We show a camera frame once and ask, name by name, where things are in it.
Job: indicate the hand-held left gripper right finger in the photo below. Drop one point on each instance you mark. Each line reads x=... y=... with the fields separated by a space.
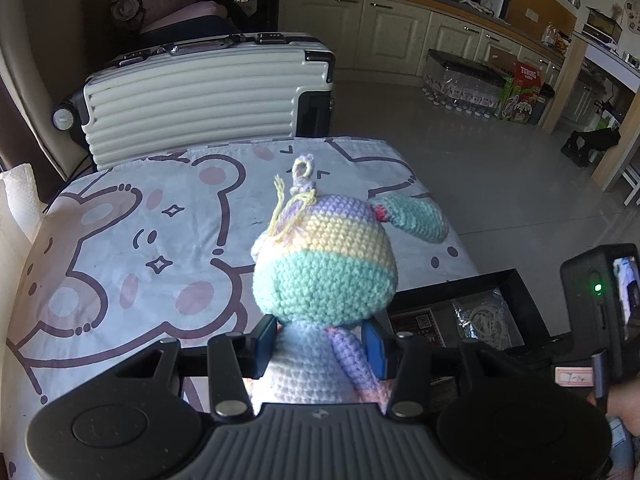
x=376 y=355

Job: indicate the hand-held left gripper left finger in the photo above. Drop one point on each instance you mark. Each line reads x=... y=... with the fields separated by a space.
x=264 y=347

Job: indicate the small card box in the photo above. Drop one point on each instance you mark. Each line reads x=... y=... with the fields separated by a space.
x=417 y=325

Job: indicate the black cardboard box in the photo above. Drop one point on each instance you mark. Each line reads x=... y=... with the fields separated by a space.
x=520 y=305

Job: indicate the pastel crochet doll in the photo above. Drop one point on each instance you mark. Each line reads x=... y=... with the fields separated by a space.
x=325 y=270

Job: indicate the person's right hand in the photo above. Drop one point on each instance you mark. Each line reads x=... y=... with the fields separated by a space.
x=625 y=405

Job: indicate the bear printed blanket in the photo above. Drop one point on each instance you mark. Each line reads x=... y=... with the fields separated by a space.
x=150 y=240

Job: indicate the green carton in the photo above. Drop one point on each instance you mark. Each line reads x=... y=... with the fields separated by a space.
x=520 y=105

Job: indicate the wooden table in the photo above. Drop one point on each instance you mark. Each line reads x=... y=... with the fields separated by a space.
x=565 y=85

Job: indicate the red carton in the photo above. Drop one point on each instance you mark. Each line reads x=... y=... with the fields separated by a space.
x=529 y=74

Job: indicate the cream ribbed suitcase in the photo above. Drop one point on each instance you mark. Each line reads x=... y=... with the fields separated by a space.
x=200 y=100

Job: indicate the pack of water bottles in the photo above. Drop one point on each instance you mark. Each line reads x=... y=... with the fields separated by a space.
x=462 y=87

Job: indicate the brown cardboard box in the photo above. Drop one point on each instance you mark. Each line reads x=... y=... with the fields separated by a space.
x=502 y=57

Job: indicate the white bubble wrap sheet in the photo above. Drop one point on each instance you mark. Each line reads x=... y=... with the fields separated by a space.
x=20 y=200

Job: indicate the cream kitchen cabinet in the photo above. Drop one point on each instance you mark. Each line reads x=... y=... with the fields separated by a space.
x=390 y=30

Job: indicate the white toaster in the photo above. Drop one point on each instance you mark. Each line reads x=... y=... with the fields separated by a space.
x=496 y=4

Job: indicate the dark navy cloth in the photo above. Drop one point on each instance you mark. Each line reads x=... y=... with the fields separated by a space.
x=200 y=22

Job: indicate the beige armchair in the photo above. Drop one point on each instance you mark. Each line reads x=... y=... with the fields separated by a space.
x=35 y=60

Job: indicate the white wall socket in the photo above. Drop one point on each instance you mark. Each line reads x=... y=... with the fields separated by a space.
x=532 y=15

